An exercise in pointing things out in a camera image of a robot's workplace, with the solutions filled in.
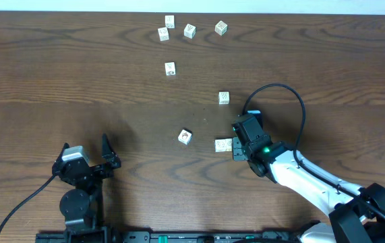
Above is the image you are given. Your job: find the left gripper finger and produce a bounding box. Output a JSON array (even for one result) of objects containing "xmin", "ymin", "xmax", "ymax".
[
  {"xmin": 55, "ymin": 143, "xmax": 69, "ymax": 166},
  {"xmin": 102, "ymin": 134, "xmax": 121, "ymax": 169}
]

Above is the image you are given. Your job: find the yellow-sided wooden block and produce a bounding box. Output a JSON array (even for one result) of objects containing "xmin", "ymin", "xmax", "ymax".
[{"xmin": 225, "ymin": 138, "xmax": 233, "ymax": 152}]

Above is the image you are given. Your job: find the blue-sided smiley wooden block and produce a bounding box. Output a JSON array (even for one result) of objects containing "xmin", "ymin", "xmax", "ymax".
[{"xmin": 214, "ymin": 139, "xmax": 227, "ymax": 153}]

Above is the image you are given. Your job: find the wooden block mid table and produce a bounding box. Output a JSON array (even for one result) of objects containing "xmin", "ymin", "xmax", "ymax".
[{"xmin": 218, "ymin": 91, "xmax": 230, "ymax": 105}]

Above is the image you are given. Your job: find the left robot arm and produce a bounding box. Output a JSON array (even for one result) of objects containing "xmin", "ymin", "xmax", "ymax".
[{"xmin": 52, "ymin": 134, "xmax": 123, "ymax": 242}]

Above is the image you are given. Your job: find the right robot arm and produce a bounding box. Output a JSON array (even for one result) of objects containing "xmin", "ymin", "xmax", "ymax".
[{"xmin": 233, "ymin": 113, "xmax": 385, "ymax": 242}]

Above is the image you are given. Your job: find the red picture wooden block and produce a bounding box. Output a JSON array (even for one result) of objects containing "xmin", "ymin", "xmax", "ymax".
[{"xmin": 178, "ymin": 130, "xmax": 192, "ymax": 145}]

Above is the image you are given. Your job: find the wooden block soccer ball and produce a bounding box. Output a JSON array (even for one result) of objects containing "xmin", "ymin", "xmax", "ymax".
[{"xmin": 165, "ymin": 62, "xmax": 176, "ymax": 76}]

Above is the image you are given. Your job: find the green-print wooden block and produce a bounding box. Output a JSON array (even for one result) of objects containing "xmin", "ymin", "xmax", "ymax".
[{"xmin": 214, "ymin": 20, "xmax": 228, "ymax": 36}]

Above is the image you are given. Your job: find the wooden block numeral three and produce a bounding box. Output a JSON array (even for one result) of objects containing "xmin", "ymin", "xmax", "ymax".
[{"xmin": 183, "ymin": 24, "xmax": 196, "ymax": 38}]

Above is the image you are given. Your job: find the red-sided wooden block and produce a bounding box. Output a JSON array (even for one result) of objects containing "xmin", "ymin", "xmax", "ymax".
[{"xmin": 158, "ymin": 27, "xmax": 169, "ymax": 41}]

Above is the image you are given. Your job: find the top wooden block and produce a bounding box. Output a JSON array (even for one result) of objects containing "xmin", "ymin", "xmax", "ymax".
[{"xmin": 165, "ymin": 15, "xmax": 175, "ymax": 28}]

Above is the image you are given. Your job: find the left black cable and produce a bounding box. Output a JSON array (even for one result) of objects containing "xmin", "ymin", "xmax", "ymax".
[{"xmin": 0, "ymin": 173, "xmax": 58, "ymax": 243}]

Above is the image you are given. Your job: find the black cable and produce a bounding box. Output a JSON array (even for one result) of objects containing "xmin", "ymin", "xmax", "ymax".
[
  {"xmin": 0, "ymin": 173, "xmax": 58, "ymax": 243},
  {"xmin": 241, "ymin": 83, "xmax": 385, "ymax": 237}
]

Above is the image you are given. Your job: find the right black cable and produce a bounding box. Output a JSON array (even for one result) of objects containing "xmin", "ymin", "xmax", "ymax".
[{"xmin": 241, "ymin": 83, "xmax": 385, "ymax": 237}]

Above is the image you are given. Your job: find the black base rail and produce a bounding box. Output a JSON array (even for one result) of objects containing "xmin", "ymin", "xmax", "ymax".
[{"xmin": 35, "ymin": 231, "xmax": 300, "ymax": 243}]

